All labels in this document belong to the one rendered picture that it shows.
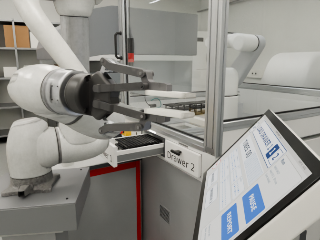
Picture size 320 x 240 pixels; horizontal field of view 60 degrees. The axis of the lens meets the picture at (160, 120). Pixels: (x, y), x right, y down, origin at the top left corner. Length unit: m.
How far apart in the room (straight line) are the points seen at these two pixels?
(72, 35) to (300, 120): 1.20
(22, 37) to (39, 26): 4.33
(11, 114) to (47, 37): 4.89
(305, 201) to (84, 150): 0.89
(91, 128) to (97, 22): 1.73
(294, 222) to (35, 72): 0.52
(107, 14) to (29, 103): 1.83
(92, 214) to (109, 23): 1.44
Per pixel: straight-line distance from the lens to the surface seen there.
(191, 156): 1.33
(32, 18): 0.87
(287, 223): 0.48
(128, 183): 1.82
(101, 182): 1.74
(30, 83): 0.59
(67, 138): 1.15
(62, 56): 0.82
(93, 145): 1.18
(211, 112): 1.20
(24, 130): 1.14
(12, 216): 1.12
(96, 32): 2.33
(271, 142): 0.70
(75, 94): 0.49
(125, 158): 1.47
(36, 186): 1.18
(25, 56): 5.62
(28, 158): 1.15
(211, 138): 1.22
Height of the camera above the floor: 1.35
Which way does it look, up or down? 12 degrees down
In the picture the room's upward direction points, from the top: straight up
